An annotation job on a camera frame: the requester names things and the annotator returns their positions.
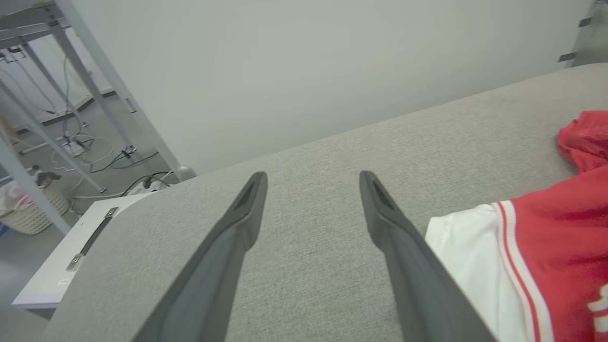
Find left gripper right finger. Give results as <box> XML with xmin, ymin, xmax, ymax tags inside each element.
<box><xmin>359</xmin><ymin>171</ymin><xmax>497</xmax><ymax>342</ymax></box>

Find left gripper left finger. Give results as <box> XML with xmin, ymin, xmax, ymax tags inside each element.
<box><xmin>133</xmin><ymin>171</ymin><xmax>269</xmax><ymax>342</ymax></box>

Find red white short-sleeve shirt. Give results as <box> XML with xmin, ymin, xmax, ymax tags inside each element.
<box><xmin>424</xmin><ymin>110</ymin><xmax>608</xmax><ymax>342</ymax></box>

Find white equipment box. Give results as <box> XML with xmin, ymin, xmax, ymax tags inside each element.
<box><xmin>11</xmin><ymin>190</ymin><xmax>158</xmax><ymax>312</ymax></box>

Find small white power strip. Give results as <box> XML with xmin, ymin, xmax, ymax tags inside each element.
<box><xmin>63</xmin><ymin>137</ymin><xmax>87</xmax><ymax>158</ymax></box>

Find cream woven laundry basket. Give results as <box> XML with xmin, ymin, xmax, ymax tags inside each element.
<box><xmin>0</xmin><ymin>178</ymin><xmax>72</xmax><ymax>236</ymax></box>

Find brown stuffed toy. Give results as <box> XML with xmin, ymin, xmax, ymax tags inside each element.
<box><xmin>31</xmin><ymin>164</ymin><xmax>63</xmax><ymax>189</ymax></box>

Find pink white laundry pile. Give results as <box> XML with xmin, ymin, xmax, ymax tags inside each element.
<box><xmin>0</xmin><ymin>180</ymin><xmax>36</xmax><ymax>217</ymax></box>

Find white room divider panel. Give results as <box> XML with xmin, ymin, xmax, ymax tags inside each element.
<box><xmin>53</xmin><ymin>0</ymin><xmax>599</xmax><ymax>183</ymax></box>

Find grey divider panel black brackets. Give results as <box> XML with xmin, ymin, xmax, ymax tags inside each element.
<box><xmin>557</xmin><ymin>0</ymin><xmax>608</xmax><ymax>69</ymax></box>

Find black floor cable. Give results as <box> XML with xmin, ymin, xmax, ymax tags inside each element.
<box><xmin>120</xmin><ymin>170</ymin><xmax>172</xmax><ymax>197</ymax></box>

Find black strap handle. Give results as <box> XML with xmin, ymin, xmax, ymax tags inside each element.
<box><xmin>65</xmin><ymin>207</ymin><xmax>120</xmax><ymax>273</ymax></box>

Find blue floor cable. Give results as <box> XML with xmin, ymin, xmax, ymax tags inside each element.
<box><xmin>89</xmin><ymin>148</ymin><xmax>160</xmax><ymax>174</ymax></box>

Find grey metal table frame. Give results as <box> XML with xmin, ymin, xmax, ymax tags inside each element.
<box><xmin>0</xmin><ymin>0</ymin><xmax>109</xmax><ymax>236</ymax></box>

